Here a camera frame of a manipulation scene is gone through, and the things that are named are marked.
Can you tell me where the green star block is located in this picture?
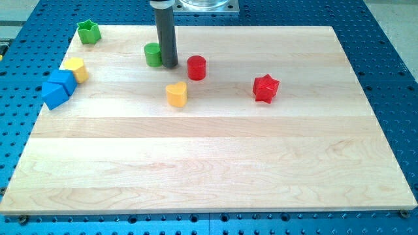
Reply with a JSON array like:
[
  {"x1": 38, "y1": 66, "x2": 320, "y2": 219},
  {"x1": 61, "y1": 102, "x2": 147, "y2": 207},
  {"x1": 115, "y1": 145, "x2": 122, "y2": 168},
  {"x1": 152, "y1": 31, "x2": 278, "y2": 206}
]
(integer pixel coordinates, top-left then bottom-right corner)
[{"x1": 77, "y1": 20, "x2": 101, "y2": 44}]

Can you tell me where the blue pentagon block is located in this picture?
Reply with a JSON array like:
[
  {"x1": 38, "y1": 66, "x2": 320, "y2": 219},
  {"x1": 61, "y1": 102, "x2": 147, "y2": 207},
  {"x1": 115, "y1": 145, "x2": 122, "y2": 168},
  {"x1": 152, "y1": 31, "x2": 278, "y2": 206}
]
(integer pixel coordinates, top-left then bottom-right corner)
[{"x1": 41, "y1": 82, "x2": 69, "y2": 110}]

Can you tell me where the yellow hexagon block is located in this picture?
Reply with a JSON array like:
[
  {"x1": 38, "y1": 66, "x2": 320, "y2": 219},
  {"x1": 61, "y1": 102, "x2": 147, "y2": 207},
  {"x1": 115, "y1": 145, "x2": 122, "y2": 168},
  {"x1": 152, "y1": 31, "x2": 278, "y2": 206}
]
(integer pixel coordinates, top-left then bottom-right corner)
[{"x1": 64, "y1": 57, "x2": 89, "y2": 84}]

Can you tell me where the red star block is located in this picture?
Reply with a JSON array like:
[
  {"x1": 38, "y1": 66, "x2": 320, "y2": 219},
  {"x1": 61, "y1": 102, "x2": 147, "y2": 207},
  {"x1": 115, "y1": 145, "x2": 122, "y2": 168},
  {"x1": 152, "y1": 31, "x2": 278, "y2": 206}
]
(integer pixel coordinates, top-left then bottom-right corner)
[{"x1": 253, "y1": 74, "x2": 280, "y2": 104}]

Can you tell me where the yellow heart block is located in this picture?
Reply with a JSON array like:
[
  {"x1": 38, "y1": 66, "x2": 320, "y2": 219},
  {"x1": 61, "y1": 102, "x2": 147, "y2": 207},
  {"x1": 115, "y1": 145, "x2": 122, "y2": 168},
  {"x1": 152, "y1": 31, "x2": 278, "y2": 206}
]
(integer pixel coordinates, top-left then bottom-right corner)
[{"x1": 165, "y1": 82, "x2": 187, "y2": 108}]

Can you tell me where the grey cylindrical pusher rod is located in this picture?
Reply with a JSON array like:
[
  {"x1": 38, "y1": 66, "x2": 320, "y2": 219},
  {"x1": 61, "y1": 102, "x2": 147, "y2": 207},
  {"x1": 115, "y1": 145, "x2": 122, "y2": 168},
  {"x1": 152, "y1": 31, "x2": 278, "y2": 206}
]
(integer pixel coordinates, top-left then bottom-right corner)
[{"x1": 150, "y1": 0, "x2": 178, "y2": 69}]

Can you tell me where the light wooden board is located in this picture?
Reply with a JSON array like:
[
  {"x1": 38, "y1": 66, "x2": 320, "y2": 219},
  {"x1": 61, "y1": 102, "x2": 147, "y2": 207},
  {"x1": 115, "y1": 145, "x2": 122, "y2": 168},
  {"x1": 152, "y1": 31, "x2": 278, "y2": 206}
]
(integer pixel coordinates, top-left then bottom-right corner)
[{"x1": 1, "y1": 25, "x2": 417, "y2": 215}]

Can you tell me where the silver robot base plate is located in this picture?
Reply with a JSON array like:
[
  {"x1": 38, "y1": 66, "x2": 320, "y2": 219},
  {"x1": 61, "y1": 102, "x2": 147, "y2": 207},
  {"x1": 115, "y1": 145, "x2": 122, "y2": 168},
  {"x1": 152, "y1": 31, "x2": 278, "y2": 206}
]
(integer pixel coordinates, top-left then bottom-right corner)
[{"x1": 173, "y1": 0, "x2": 240, "y2": 15}]

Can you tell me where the blue perforated table plate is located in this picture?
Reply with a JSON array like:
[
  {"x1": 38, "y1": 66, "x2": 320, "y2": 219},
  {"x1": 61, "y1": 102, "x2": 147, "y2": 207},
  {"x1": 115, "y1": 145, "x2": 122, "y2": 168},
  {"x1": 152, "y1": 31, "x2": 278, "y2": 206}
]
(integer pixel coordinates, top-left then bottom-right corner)
[{"x1": 1, "y1": 1, "x2": 417, "y2": 234}]

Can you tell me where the green cylinder block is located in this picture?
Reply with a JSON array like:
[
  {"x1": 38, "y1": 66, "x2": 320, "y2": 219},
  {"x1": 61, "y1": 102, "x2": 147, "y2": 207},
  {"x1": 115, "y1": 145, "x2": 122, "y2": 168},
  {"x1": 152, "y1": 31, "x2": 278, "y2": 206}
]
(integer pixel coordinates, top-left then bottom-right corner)
[{"x1": 144, "y1": 42, "x2": 162, "y2": 67}]

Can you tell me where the blue cube block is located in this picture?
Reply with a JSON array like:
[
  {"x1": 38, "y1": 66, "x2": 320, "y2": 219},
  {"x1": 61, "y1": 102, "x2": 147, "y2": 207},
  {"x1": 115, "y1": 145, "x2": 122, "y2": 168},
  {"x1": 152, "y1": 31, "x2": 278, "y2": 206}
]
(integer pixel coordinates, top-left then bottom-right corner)
[{"x1": 48, "y1": 70, "x2": 78, "y2": 96}]

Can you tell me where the red cylinder block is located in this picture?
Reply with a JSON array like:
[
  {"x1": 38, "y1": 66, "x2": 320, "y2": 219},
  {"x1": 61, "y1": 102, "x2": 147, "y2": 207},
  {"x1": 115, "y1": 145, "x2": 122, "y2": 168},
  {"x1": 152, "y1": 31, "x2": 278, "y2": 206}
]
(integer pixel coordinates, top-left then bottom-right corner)
[{"x1": 187, "y1": 55, "x2": 206, "y2": 81}]

